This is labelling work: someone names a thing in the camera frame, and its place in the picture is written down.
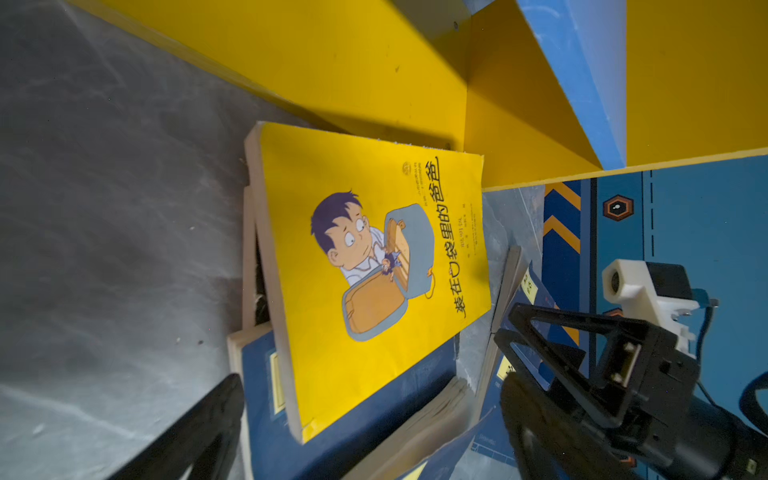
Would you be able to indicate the yellow pink blue bookshelf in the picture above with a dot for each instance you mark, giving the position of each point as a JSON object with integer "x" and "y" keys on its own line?
{"x": 546, "y": 91}

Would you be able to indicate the navy book right rear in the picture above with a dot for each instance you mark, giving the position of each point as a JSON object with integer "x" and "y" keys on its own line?
{"x": 517, "y": 269}

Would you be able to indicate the navy book right front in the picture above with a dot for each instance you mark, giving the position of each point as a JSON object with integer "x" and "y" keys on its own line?
{"x": 484, "y": 451}

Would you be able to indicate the yellow cartoon cover book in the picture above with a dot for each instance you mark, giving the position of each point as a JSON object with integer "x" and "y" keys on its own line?
{"x": 373, "y": 256}

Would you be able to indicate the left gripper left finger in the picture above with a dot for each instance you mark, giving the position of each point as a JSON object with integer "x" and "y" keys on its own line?
{"x": 201, "y": 444}

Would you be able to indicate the black book orange title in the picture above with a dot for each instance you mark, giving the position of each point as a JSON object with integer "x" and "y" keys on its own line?
{"x": 254, "y": 302}

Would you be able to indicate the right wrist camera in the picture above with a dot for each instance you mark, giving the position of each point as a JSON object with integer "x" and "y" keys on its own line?
{"x": 659, "y": 293}

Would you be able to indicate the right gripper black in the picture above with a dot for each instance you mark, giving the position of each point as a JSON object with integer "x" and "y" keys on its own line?
{"x": 641, "y": 395}

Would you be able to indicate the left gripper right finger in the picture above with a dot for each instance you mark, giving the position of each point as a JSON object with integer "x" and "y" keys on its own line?
{"x": 546, "y": 440}

